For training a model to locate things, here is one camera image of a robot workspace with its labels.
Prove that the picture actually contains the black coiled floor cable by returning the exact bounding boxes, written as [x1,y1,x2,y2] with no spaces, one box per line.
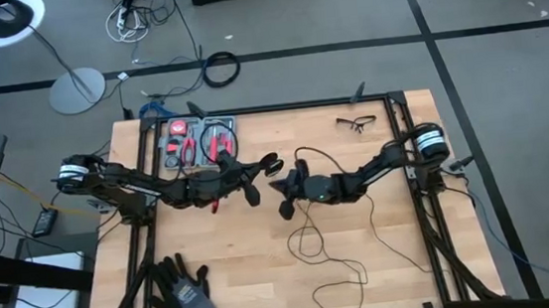
[200,49,243,90]

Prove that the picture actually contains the white box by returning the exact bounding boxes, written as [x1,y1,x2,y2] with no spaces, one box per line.
[5,249,90,308]

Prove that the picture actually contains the red-handled pliers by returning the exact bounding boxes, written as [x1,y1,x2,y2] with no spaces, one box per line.
[177,125,201,167]

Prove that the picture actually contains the black frame clamp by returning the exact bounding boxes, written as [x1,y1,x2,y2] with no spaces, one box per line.
[185,98,209,121]
[347,80,368,105]

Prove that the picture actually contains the red-handled bit driver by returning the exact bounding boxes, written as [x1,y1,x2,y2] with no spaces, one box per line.
[218,131,236,159]

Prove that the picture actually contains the white floor lamp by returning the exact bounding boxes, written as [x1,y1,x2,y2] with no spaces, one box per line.
[0,0,109,122]

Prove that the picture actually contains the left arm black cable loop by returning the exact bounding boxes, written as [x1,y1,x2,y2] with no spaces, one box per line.
[197,119,241,167]

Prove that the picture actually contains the black power adapter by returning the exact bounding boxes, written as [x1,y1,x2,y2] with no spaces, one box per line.
[28,206,62,240]

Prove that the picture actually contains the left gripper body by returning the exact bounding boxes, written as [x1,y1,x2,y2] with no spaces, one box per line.
[214,148,263,211]

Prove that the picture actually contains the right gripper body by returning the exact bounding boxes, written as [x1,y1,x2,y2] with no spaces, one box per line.
[274,159,314,222]

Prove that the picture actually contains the white power strip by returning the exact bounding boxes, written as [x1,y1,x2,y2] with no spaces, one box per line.
[114,4,131,32]

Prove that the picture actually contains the blue cable bundle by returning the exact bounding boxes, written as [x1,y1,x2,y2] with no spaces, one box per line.
[136,97,179,122]

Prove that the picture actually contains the thin black cord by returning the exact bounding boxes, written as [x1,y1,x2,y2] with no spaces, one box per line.
[277,135,437,308]

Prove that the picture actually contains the clear safety glasses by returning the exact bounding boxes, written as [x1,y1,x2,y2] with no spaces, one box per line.
[336,113,379,136]

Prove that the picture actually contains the red tape measure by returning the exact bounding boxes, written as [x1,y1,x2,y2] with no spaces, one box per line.
[168,119,189,137]

